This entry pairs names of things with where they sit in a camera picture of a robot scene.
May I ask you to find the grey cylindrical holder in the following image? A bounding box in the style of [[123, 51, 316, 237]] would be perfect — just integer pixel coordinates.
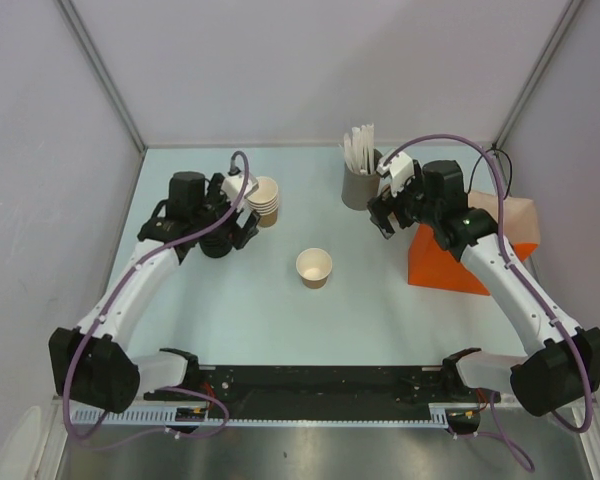
[[341, 165, 380, 211]]

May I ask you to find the stack of black lids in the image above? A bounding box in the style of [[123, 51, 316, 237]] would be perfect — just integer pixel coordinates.
[[199, 234, 233, 259]]

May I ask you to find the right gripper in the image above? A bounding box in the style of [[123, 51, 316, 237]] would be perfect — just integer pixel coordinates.
[[366, 166, 440, 239]]

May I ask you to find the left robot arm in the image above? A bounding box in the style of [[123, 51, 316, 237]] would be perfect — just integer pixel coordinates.
[[49, 171, 260, 413]]

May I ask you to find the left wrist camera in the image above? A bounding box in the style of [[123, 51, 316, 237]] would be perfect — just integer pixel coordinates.
[[222, 172, 259, 202]]

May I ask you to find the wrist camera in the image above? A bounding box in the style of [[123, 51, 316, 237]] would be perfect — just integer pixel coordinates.
[[376, 152, 415, 197], [222, 172, 259, 202]]

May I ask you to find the single brown paper cup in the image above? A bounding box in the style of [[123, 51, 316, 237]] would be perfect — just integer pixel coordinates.
[[296, 248, 333, 289]]

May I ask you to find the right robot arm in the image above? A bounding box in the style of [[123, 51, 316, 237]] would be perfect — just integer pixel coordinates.
[[368, 154, 600, 417]]

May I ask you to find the orange paper bag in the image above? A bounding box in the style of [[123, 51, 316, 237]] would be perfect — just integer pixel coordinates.
[[407, 144, 539, 297]]

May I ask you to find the stack of brown paper cups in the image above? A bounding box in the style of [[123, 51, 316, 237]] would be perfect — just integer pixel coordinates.
[[247, 176, 279, 228]]

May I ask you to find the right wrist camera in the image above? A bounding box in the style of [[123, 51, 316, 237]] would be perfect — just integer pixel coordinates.
[[376, 152, 415, 197]]

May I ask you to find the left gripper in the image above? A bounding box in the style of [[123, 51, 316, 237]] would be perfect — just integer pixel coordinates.
[[192, 174, 259, 249]]

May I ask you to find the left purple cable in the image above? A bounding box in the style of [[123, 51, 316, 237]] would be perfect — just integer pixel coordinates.
[[62, 150, 251, 451]]

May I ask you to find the white slotted cable duct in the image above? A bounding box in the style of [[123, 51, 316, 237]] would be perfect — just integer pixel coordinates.
[[72, 403, 481, 429]]

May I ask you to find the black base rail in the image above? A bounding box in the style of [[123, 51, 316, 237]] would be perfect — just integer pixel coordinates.
[[144, 364, 501, 424]]

